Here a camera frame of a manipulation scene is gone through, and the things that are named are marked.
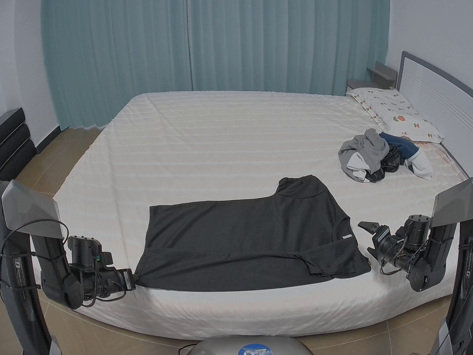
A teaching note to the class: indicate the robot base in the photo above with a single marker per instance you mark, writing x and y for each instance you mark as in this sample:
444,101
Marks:
221,348

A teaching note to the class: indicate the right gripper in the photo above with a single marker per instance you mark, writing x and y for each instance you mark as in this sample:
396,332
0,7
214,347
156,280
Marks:
390,250

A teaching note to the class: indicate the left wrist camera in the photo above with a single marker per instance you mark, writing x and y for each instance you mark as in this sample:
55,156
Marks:
106,260

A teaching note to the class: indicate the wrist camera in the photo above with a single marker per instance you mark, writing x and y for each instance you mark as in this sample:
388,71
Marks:
106,260
382,234

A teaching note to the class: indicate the grey bedside table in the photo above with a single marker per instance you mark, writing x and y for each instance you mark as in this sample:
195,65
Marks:
380,74

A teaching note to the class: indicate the black T-shirt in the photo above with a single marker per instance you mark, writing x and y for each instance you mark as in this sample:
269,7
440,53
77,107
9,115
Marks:
240,242

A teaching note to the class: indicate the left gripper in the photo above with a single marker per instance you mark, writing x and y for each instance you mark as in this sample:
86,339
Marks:
118,281

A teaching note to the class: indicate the white printed pillow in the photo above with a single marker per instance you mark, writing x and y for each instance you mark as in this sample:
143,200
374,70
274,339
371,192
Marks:
399,115

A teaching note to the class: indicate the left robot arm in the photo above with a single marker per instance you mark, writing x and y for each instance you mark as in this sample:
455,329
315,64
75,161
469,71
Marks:
33,213

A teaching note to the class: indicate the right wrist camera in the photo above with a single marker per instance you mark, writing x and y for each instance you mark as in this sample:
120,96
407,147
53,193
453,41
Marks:
382,234

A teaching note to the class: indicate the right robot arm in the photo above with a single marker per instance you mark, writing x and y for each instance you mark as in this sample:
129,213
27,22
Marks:
454,205

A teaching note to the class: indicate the bed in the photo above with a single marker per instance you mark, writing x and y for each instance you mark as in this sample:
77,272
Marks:
221,142

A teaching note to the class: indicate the black chest of drawers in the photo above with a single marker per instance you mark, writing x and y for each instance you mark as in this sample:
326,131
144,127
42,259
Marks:
14,146

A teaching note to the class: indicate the blue-green curtain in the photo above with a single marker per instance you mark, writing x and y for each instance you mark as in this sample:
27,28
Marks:
288,31
118,50

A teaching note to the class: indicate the pile of clothes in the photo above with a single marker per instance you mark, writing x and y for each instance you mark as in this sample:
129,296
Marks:
369,154

